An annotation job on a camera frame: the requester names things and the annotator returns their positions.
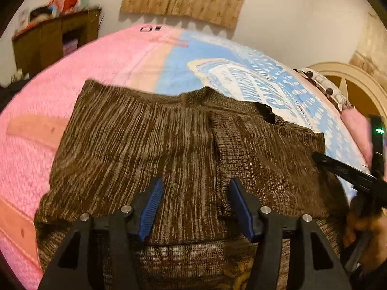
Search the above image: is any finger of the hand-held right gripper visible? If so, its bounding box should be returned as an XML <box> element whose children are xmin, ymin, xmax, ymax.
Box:
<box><xmin>311</xmin><ymin>152</ymin><xmax>381</xmax><ymax>188</ymax></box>

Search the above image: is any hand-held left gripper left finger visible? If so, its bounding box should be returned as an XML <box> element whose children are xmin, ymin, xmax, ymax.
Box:
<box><xmin>37</xmin><ymin>178</ymin><xmax>164</xmax><ymax>290</ymax></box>

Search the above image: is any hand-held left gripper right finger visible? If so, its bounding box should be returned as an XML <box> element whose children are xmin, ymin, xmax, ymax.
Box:
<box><xmin>227</xmin><ymin>178</ymin><xmax>353</xmax><ymax>290</ymax></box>

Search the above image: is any brown knit garment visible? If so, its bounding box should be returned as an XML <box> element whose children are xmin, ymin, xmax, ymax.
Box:
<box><xmin>33</xmin><ymin>79</ymin><xmax>353</xmax><ymax>290</ymax></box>

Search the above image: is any folded clothes stack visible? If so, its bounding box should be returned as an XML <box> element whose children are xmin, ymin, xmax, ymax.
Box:
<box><xmin>62</xmin><ymin>38</ymin><xmax>81</xmax><ymax>56</ymax></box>

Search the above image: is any person's right hand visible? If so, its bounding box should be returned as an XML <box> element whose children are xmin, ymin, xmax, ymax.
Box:
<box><xmin>342</xmin><ymin>210</ymin><xmax>387</xmax><ymax>256</ymax></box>

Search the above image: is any pink pillow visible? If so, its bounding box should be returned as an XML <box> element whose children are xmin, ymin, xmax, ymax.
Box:
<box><xmin>340</xmin><ymin>107</ymin><xmax>375</xmax><ymax>170</ymax></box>

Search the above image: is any yellow patterned cloth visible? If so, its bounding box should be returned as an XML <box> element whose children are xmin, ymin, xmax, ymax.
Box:
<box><xmin>234</xmin><ymin>255</ymin><xmax>258</xmax><ymax>290</ymax></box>

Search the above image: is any cream headboard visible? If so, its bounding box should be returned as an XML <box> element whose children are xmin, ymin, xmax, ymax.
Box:
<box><xmin>307</xmin><ymin>62</ymin><xmax>387</xmax><ymax>145</ymax></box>

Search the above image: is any dotted pillow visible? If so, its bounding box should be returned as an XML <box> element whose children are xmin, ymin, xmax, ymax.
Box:
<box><xmin>295</xmin><ymin>68</ymin><xmax>353</xmax><ymax>114</ymax></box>

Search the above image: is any pink and blue blanket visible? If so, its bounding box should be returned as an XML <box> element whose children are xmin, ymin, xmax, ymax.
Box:
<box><xmin>0</xmin><ymin>23</ymin><xmax>372</xmax><ymax>289</ymax></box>

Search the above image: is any wooden cabinet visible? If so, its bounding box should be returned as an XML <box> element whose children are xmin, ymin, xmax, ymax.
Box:
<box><xmin>11</xmin><ymin>7</ymin><xmax>102</xmax><ymax>79</ymax></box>

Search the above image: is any black and beige cloth pile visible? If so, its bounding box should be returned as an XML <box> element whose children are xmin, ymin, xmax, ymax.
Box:
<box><xmin>29</xmin><ymin>5</ymin><xmax>59</xmax><ymax>24</ymax></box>

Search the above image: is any red bag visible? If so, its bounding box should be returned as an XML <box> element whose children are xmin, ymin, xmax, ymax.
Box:
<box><xmin>53</xmin><ymin>0</ymin><xmax>80</xmax><ymax>15</ymax></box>

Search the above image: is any white card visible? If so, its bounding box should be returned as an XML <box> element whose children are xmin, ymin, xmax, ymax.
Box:
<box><xmin>17</xmin><ymin>10</ymin><xmax>31</xmax><ymax>30</ymax></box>

